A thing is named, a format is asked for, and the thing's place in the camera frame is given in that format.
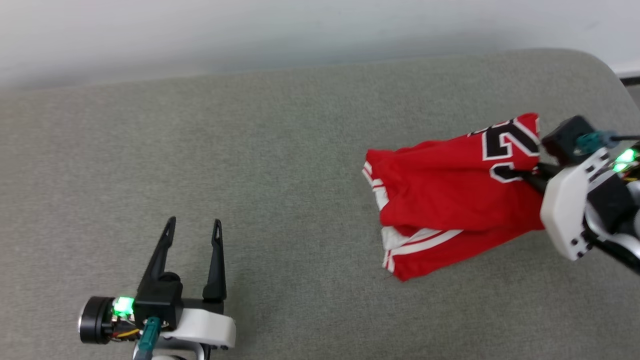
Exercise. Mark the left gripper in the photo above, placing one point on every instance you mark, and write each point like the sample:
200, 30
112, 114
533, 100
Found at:
205, 325

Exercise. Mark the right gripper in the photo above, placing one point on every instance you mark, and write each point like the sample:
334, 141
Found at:
570, 210

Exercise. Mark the red basketball jersey white trim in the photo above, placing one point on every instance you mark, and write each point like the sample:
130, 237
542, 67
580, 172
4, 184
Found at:
450, 200

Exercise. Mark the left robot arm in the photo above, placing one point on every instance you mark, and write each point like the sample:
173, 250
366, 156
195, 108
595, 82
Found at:
175, 352

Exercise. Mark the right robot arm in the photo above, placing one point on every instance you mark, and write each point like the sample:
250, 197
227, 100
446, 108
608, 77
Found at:
617, 220

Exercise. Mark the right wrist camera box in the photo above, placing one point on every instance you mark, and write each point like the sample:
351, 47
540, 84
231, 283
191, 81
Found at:
567, 140

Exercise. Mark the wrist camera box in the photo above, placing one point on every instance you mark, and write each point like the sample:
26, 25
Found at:
567, 140
159, 300

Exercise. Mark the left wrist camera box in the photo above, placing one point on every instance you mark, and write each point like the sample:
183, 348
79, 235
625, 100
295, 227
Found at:
159, 300

